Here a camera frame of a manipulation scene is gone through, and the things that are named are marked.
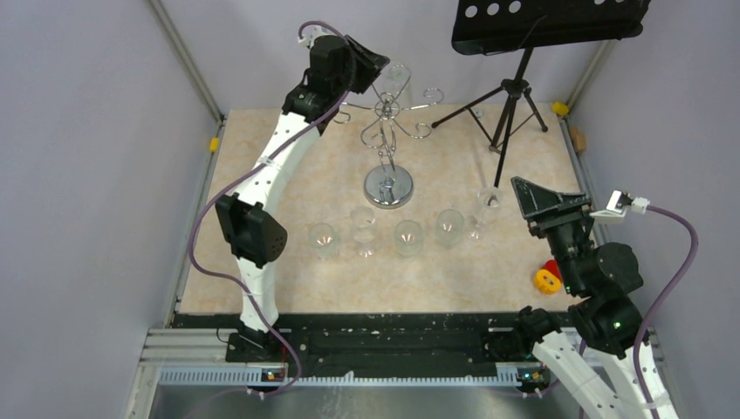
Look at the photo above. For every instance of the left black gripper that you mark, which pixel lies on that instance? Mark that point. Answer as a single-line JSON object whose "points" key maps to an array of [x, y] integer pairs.
{"points": [[369, 64]]}

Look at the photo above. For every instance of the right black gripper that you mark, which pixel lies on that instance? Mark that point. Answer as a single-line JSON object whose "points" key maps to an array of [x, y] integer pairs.
{"points": [[533, 199]]}

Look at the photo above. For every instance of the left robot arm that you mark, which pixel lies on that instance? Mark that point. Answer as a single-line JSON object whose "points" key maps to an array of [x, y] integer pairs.
{"points": [[246, 215]]}

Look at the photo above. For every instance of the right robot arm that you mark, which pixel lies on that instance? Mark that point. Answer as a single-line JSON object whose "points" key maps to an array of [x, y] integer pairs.
{"points": [[606, 319]]}

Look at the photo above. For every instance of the chrome wine glass rack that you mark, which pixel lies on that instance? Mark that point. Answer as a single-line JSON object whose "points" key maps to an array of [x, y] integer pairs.
{"points": [[389, 186]]}

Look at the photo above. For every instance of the yellow and red toy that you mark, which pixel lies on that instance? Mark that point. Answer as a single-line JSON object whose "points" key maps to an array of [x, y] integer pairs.
{"points": [[547, 279]]}

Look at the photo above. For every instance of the yellow corner clip right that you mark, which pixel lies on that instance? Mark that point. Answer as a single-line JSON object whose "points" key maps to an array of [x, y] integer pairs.
{"points": [[560, 108]]}

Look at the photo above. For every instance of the black music stand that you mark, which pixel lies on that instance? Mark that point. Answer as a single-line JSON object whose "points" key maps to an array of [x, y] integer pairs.
{"points": [[490, 28]]}

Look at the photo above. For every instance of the yellow clip left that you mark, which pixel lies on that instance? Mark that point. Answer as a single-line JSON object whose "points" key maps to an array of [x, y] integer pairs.
{"points": [[214, 145]]}

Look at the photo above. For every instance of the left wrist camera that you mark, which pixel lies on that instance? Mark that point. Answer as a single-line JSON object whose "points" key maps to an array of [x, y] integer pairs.
{"points": [[309, 32]]}

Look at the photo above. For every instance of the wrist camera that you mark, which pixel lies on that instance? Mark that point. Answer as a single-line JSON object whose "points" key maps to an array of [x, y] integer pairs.
{"points": [[618, 206], [309, 32]]}

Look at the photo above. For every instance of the brown block on rail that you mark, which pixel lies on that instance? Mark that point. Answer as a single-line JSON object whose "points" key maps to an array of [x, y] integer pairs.
{"points": [[579, 141]]}

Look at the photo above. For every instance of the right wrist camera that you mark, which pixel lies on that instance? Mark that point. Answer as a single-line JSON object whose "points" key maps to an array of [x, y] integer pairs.
{"points": [[618, 206]]}

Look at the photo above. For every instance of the aluminium frame post right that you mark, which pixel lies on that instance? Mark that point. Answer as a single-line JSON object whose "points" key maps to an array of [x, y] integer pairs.
{"points": [[594, 64]]}

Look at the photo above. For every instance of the aluminium frame post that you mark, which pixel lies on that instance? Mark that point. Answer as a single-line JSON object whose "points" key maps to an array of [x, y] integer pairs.
{"points": [[185, 59], [594, 64]]}

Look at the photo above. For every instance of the aluminium frame post left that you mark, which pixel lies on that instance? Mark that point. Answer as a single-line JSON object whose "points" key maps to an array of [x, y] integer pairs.
{"points": [[185, 59]]}

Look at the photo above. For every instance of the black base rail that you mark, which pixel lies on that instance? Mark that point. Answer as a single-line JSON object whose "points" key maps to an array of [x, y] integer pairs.
{"points": [[375, 345]]}

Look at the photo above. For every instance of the white cable duct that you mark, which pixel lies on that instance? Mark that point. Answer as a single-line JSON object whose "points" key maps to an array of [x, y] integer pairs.
{"points": [[266, 377]]}

